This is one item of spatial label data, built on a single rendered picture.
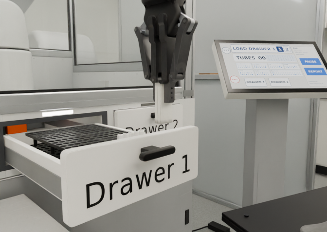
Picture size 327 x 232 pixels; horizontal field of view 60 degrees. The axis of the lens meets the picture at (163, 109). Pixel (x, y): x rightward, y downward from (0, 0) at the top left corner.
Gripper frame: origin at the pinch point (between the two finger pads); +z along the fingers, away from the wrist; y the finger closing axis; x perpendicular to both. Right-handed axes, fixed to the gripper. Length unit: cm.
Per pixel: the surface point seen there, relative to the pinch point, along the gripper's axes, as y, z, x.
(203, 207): 93, 99, -137
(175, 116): 33, 10, -39
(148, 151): -1.9, 7.3, 5.3
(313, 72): 9, -6, -104
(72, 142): 17.9, 8.7, 8.2
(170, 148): -2.4, 7.4, 0.9
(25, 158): 21.7, 11.2, 15.9
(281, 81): 16, -2, -88
